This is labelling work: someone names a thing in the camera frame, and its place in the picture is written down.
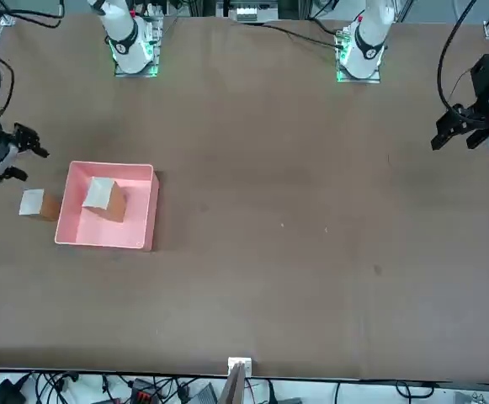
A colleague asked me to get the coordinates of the silver metal fitting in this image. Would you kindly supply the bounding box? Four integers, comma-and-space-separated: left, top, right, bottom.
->
454, 390, 487, 404

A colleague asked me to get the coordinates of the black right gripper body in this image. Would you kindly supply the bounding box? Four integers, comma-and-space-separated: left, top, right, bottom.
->
0, 120, 18, 148

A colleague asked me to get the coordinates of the pink plastic tray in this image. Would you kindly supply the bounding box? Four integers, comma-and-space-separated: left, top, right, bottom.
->
53, 160, 161, 253

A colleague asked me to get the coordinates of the kraft carton white inside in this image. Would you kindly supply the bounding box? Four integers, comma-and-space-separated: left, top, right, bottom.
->
82, 176, 126, 223
19, 188, 62, 222

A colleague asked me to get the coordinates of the large black power adapter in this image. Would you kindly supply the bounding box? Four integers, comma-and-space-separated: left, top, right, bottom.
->
0, 377, 27, 404

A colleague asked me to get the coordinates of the red and black plug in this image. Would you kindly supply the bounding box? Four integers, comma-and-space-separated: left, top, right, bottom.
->
130, 377, 162, 401

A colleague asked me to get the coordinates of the grey ribbed power adapter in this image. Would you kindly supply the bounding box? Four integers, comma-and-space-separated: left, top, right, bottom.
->
192, 383, 216, 404

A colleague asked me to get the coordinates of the thin black table cable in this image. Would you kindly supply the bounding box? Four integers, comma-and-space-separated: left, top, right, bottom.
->
243, 19, 343, 46

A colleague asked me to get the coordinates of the white post bracket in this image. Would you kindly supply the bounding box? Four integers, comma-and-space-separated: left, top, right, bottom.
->
226, 356, 254, 376

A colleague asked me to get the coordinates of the upright camera post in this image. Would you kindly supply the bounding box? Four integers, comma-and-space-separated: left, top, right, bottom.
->
220, 361, 247, 404

